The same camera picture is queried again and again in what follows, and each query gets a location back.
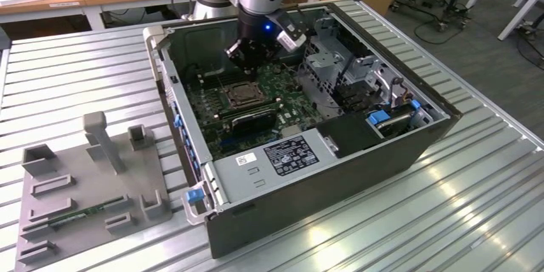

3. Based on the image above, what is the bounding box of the green motherboard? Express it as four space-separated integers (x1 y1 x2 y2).
184 61 328 161

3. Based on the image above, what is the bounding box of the metal socket cover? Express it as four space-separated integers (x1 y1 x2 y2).
224 80 268 110

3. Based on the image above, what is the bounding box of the blue expansion slot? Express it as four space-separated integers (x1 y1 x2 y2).
219 136 242 154

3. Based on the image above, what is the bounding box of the grey parts rack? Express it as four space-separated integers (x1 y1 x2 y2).
15 111 175 271

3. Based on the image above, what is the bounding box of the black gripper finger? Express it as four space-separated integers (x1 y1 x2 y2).
224 39 256 74
250 42 280 78

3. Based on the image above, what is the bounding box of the silver power supply unit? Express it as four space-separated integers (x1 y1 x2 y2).
210 127 342 204

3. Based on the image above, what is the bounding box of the blue case latch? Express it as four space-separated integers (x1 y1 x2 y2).
183 190 204 204

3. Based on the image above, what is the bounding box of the hard disk in blue carrier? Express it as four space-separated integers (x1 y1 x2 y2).
364 108 416 140

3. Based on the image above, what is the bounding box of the green RAM stick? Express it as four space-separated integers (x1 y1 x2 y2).
46 197 124 227

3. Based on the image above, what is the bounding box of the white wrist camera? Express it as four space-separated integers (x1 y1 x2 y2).
275 22 308 52

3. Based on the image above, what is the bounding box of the silver drive cage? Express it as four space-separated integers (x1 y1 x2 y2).
296 17 384 117

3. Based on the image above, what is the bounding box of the black PC case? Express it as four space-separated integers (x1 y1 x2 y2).
142 0 464 260

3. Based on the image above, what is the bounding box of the black graphics card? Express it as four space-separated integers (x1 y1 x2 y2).
231 110 278 138

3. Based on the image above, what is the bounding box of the white table frame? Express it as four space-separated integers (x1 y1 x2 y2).
496 0 544 42

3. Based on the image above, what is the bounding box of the silver CPU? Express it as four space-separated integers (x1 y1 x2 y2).
234 86 259 101

